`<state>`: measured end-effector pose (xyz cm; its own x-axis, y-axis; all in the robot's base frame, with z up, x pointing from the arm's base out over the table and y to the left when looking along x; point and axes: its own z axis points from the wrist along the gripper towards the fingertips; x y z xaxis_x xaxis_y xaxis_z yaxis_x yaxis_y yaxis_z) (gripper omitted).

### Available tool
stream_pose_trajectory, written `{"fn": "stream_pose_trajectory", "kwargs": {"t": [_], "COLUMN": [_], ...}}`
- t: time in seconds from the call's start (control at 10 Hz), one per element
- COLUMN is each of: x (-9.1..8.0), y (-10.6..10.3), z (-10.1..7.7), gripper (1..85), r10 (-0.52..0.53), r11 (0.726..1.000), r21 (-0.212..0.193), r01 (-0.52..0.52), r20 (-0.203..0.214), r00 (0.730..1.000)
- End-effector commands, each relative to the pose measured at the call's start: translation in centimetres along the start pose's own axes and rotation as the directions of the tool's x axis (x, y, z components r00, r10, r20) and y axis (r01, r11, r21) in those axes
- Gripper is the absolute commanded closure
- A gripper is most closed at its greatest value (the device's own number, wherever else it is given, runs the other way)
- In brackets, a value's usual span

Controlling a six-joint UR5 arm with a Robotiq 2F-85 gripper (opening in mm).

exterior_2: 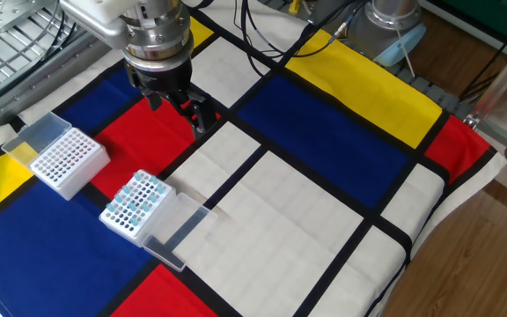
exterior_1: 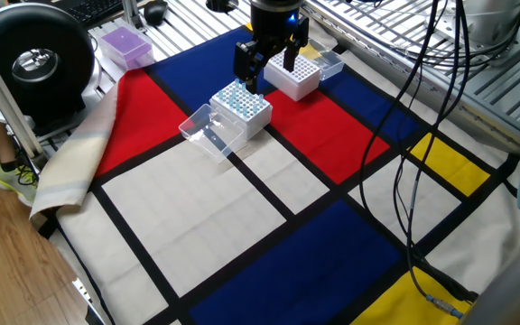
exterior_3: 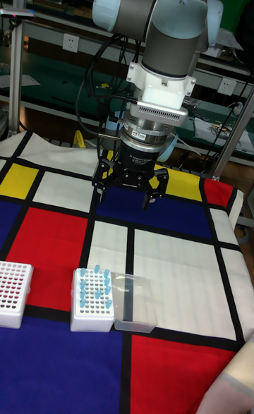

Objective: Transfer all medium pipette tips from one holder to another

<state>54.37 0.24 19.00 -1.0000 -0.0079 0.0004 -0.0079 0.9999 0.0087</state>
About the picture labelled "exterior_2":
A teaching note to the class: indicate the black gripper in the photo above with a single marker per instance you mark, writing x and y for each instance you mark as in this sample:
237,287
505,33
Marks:
161,81

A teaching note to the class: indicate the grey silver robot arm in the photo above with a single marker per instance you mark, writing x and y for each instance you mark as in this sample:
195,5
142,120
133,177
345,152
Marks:
99,13

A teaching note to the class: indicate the white pipette tip box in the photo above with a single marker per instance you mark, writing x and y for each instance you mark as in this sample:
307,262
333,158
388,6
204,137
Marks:
66,163
119,218

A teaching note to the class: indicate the colour block tablecloth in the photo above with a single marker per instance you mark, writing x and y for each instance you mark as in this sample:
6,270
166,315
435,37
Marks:
302,141

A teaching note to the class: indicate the yellow plastic clamp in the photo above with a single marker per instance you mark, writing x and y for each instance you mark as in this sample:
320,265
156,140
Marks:
294,6

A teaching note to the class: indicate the silver metal mounting plate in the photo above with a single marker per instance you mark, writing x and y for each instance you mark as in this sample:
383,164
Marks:
11,11

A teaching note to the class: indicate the aluminium profile frame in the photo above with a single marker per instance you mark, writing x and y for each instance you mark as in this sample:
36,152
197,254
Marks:
504,77

